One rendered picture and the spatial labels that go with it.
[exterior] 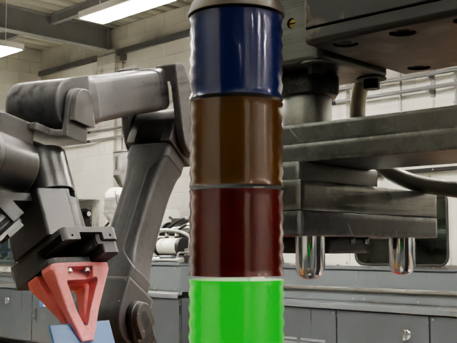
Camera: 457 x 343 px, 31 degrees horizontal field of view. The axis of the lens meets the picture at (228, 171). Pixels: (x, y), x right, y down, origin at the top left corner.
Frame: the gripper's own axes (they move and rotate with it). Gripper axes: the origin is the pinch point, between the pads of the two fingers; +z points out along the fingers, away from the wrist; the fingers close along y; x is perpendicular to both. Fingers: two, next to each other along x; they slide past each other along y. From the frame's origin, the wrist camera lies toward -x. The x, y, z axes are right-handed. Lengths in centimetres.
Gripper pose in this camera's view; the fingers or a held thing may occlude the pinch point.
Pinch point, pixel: (83, 334)
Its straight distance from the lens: 83.2
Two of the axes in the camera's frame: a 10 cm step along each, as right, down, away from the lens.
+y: 6.5, -4.7, -6.0
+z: 3.1, 8.8, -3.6
